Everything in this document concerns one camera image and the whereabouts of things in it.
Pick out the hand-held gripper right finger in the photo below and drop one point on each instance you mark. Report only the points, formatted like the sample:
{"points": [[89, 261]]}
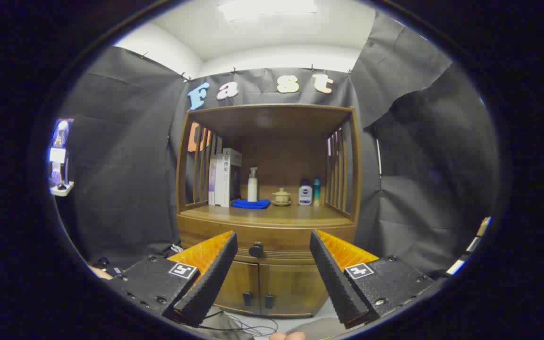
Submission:
{"points": [[333, 278]]}

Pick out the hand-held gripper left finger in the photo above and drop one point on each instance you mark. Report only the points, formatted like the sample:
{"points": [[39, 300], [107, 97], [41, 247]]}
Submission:
{"points": [[215, 274]]}

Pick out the wooden cabinet door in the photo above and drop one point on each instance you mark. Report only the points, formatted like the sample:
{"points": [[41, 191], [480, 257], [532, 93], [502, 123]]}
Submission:
{"points": [[291, 288], [239, 283]]}

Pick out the wooden countertop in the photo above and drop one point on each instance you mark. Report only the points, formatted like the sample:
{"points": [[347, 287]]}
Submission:
{"points": [[295, 212]]}

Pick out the wooden cabinet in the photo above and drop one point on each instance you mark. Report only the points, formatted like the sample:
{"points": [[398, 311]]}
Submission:
{"points": [[272, 123]]}

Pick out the blue folded cloth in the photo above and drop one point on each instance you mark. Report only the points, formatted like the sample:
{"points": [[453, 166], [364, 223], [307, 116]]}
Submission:
{"points": [[250, 204]]}

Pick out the white bottle with blue cap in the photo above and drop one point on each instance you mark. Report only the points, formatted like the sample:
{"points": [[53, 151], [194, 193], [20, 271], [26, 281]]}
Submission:
{"points": [[305, 196]]}

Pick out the teal bottle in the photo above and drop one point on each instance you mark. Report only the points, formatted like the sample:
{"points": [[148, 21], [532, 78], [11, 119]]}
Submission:
{"points": [[316, 191]]}

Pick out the thin pale purple book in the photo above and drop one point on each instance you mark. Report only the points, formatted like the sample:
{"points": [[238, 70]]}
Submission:
{"points": [[211, 182]]}

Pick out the white pump bottle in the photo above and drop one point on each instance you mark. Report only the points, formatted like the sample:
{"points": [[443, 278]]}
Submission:
{"points": [[252, 189]]}

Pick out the thick white book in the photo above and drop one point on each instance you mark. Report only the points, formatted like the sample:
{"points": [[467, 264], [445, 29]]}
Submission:
{"points": [[227, 179]]}

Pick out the beige lidded teacup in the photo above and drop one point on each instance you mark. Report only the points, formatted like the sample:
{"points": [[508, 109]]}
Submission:
{"points": [[281, 198]]}

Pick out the black backdrop cloth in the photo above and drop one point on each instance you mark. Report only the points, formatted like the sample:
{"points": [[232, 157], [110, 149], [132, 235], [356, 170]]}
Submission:
{"points": [[125, 179]]}

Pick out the striped black white bar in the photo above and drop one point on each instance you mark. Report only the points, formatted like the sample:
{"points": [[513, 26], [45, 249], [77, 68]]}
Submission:
{"points": [[470, 245]]}

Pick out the small white shelf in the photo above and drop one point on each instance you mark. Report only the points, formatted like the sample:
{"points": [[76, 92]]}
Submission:
{"points": [[62, 191]]}

